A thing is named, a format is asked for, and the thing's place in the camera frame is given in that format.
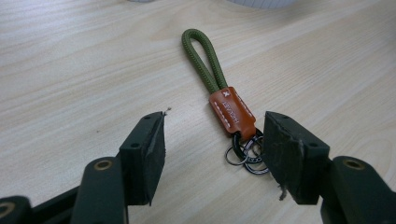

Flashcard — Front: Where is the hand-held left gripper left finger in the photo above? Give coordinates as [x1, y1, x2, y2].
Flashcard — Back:
[70, 110, 166, 224]

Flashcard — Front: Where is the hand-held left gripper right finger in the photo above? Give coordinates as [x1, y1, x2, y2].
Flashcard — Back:
[262, 110, 396, 224]

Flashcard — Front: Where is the green rope keychain brown leather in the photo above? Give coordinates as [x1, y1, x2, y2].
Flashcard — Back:
[181, 28, 270, 175]

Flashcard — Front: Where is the white object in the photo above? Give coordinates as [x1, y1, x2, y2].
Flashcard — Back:
[226, 0, 300, 9]

